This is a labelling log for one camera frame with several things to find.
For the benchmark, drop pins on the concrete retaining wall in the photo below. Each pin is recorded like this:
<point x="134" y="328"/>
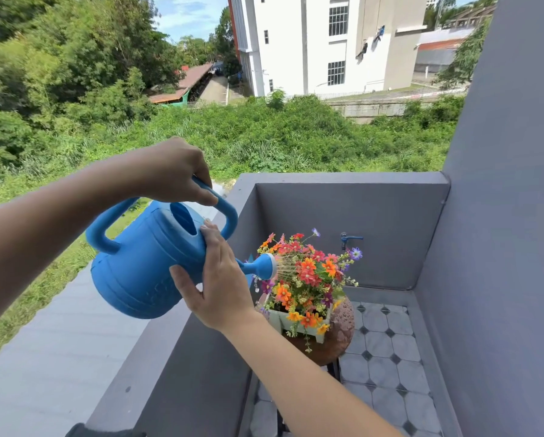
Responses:
<point x="367" y="109"/>

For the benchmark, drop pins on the person's right forearm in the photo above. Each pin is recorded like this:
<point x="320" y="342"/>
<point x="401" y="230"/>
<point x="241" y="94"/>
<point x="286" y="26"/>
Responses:
<point x="299" y="382"/>

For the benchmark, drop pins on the dark grey yellow-trimmed cloth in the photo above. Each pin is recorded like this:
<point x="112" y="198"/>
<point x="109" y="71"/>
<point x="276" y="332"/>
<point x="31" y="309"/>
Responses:
<point x="99" y="431"/>

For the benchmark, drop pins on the green trees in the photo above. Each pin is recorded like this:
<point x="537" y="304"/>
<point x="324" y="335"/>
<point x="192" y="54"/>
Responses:
<point x="72" y="63"/>

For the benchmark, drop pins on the pale green flower pot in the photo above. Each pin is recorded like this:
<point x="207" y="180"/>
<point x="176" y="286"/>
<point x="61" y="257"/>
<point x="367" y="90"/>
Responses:
<point x="279" y="320"/>

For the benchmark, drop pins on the long red-roofed shed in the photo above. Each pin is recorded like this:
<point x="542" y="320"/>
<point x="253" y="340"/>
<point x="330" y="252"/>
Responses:
<point x="185" y="81"/>

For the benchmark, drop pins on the person's right hand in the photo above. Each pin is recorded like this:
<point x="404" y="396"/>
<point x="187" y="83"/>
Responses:
<point x="222" y="291"/>

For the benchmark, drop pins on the grassy overgrown slope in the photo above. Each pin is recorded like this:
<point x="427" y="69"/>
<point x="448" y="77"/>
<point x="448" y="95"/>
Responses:
<point x="299" y="136"/>

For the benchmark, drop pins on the round wooden stool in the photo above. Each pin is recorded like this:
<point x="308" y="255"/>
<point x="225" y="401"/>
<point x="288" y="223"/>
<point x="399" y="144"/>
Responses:
<point x="342" y="327"/>

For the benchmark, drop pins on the tall white building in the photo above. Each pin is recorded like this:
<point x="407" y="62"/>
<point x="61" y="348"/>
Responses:
<point x="294" y="45"/>

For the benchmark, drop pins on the blue plastic watering can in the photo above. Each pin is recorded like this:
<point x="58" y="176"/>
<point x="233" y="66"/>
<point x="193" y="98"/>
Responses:
<point x="140" y="263"/>

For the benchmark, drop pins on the person's left hand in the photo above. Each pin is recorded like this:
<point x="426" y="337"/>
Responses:
<point x="176" y="172"/>

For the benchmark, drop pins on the low red-trimmed building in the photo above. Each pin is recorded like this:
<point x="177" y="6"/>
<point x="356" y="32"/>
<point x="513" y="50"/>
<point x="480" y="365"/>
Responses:
<point x="440" y="52"/>

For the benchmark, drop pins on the blue wall tap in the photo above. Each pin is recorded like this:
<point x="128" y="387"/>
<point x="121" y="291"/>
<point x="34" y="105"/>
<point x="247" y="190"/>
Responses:
<point x="345" y="240"/>

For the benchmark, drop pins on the grey corrugated roof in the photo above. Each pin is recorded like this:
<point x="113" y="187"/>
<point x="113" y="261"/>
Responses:
<point x="49" y="359"/>

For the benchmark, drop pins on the colourful flowers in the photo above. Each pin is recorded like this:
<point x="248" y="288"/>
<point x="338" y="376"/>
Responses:
<point x="308" y="273"/>

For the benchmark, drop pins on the person's left forearm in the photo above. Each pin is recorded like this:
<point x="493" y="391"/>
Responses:
<point x="49" y="232"/>

